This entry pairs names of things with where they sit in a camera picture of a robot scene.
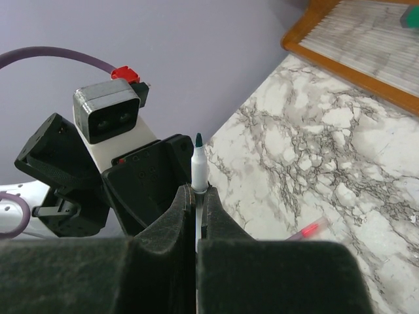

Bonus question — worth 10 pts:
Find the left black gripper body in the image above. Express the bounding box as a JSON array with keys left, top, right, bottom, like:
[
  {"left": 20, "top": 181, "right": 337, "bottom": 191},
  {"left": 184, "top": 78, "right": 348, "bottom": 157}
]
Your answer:
[{"left": 14, "top": 114, "right": 193, "bottom": 237}]

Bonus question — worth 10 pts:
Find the green eraser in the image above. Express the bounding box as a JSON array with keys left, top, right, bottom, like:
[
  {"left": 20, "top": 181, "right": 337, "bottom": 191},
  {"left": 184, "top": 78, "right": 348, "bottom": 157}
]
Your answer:
[{"left": 400, "top": 5, "right": 419, "bottom": 29}]

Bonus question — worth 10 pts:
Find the pink highlighter pen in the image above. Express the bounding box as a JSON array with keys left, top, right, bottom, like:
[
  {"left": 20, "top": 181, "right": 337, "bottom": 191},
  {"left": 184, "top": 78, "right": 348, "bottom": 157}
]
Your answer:
[{"left": 286, "top": 218, "right": 329, "bottom": 241}]

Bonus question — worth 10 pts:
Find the wooden shelf rack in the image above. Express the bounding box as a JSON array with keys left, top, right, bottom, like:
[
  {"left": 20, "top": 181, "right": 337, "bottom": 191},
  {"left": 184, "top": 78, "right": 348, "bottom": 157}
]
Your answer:
[{"left": 282, "top": 1, "right": 418, "bottom": 115}]

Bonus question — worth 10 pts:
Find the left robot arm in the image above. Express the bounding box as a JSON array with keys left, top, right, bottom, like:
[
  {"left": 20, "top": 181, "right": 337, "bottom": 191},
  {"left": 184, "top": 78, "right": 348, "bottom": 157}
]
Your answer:
[{"left": 1, "top": 114, "right": 193, "bottom": 239}]

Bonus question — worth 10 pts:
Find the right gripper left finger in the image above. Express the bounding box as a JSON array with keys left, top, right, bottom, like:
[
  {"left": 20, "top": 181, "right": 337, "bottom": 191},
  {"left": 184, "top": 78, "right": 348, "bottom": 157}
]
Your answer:
[{"left": 1, "top": 185, "right": 196, "bottom": 313}]

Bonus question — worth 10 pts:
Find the white green-tipped pen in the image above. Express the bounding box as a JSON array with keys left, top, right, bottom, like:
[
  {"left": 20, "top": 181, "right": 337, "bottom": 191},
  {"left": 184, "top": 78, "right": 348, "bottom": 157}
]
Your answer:
[{"left": 191, "top": 133, "right": 209, "bottom": 251}]

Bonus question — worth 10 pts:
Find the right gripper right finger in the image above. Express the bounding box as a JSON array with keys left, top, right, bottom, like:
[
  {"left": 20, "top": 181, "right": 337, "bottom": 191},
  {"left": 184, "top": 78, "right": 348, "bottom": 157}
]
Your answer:
[{"left": 198, "top": 187, "right": 373, "bottom": 313}]

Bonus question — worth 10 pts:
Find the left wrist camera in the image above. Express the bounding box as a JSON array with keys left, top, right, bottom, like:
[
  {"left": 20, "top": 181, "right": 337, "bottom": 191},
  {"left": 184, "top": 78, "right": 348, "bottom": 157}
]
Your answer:
[{"left": 73, "top": 78, "right": 157, "bottom": 173}]

